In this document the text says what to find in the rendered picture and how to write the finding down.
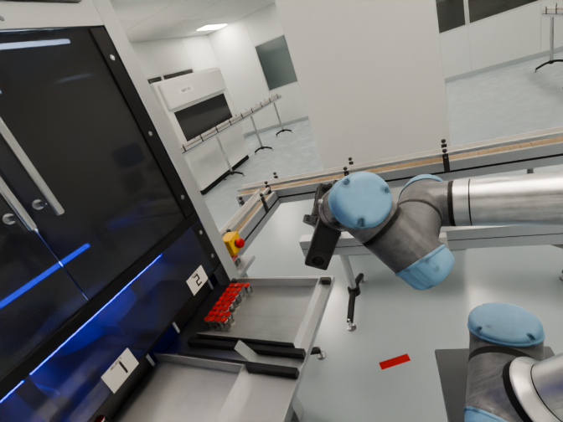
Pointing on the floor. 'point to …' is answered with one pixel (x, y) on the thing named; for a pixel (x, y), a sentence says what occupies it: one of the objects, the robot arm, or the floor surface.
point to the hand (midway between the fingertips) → (319, 225)
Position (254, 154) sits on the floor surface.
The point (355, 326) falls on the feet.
